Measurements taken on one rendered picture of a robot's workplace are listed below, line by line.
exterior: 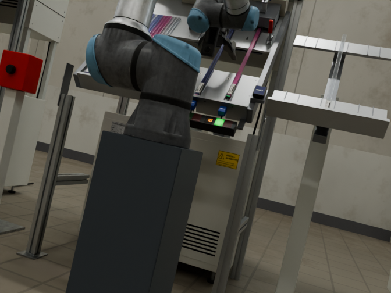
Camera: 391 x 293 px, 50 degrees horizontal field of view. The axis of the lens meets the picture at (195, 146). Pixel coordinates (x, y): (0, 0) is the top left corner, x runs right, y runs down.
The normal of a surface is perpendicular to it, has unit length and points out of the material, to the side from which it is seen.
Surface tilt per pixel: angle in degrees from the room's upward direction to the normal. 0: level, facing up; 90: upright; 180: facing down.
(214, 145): 90
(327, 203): 90
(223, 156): 90
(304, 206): 90
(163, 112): 73
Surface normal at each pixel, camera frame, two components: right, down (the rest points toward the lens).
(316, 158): -0.28, -0.06
